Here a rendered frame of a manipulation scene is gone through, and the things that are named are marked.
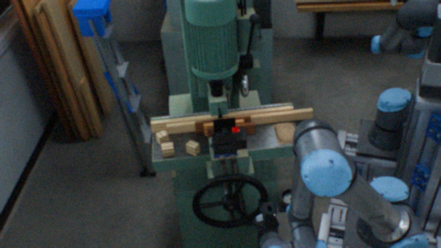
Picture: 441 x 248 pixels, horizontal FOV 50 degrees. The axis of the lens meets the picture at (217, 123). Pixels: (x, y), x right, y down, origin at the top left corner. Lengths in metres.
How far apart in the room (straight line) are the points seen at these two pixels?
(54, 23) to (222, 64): 1.55
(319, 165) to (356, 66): 2.95
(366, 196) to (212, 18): 0.76
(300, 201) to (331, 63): 2.70
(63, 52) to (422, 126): 2.20
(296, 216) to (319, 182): 0.37
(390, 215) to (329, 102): 2.29
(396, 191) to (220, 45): 0.75
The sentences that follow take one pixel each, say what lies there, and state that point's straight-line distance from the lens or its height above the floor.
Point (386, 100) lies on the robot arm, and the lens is 1.94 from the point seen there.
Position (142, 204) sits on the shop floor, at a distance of 2.94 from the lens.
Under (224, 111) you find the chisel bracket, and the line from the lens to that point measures 1.86.
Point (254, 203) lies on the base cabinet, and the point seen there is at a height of 0.58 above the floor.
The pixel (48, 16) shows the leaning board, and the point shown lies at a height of 0.96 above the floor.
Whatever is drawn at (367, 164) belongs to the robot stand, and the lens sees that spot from 2.10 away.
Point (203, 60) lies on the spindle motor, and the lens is 1.70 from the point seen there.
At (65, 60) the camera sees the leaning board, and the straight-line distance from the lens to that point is 3.15.
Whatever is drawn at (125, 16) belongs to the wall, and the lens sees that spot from 4.45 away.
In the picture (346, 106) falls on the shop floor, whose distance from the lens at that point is 3.61.
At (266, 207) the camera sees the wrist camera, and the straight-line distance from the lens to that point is 1.62.
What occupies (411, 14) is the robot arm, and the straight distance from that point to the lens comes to 1.76.
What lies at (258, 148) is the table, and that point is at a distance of 1.87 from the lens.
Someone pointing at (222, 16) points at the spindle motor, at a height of 1.45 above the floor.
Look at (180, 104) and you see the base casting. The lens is 2.29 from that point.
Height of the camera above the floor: 2.17
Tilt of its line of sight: 39 degrees down
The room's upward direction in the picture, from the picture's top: 5 degrees counter-clockwise
